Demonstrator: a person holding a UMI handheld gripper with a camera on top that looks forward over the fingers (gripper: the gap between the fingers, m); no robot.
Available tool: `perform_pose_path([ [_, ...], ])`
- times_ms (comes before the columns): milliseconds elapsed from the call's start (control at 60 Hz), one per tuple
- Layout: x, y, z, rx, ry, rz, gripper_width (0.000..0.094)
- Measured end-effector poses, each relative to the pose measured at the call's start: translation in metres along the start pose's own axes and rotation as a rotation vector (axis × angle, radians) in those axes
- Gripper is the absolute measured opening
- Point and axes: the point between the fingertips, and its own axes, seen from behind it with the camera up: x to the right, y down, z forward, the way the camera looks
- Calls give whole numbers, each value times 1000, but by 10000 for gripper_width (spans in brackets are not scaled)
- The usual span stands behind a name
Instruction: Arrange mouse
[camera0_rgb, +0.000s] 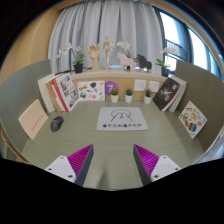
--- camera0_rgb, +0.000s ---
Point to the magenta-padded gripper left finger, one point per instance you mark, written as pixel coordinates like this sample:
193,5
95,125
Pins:
58,166

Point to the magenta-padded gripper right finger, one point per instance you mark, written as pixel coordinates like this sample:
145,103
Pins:
166,166

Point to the black computer mouse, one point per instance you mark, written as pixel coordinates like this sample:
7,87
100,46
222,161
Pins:
56,124

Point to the white printed mouse pad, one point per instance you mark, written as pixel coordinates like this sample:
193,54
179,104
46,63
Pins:
110,120

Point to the white card with stickers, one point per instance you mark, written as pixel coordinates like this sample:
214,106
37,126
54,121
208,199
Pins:
192,120

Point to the beige paperback book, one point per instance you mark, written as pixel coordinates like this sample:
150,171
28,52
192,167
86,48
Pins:
32,119

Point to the succulent in white pot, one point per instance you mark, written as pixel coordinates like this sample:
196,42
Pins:
114,98
128,98
148,99

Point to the red-spined book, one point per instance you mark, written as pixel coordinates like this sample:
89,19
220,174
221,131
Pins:
56,95

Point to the black-cover book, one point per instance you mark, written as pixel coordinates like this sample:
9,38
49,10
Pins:
166,94

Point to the thick white book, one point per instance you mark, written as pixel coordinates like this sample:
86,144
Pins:
43,93

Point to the photo-cover white book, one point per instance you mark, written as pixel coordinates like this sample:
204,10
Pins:
68,90

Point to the white sticker sheet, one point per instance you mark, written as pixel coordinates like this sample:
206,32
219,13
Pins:
90,90

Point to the purple round number sign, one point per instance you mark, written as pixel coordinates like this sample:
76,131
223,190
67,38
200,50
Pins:
110,87

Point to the white orchid in black pot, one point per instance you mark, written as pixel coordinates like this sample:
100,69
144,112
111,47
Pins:
165,71
78,67
122,44

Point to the light wooden desk ledge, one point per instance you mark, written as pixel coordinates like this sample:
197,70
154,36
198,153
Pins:
110,74

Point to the black horse figurine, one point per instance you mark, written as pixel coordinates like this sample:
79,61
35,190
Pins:
144,62

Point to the pink horse figurine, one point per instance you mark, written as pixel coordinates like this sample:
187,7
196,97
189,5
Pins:
125,61

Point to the wooden hand model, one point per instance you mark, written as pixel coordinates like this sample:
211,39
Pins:
94,55

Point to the window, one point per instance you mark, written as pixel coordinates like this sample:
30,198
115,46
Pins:
196,50

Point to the wooden artist mannequin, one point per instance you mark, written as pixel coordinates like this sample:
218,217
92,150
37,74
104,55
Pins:
107,48

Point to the light grey curtain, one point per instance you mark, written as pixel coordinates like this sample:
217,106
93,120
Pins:
100,23

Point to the white wall socket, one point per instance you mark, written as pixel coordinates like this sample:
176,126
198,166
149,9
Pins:
140,85
154,86

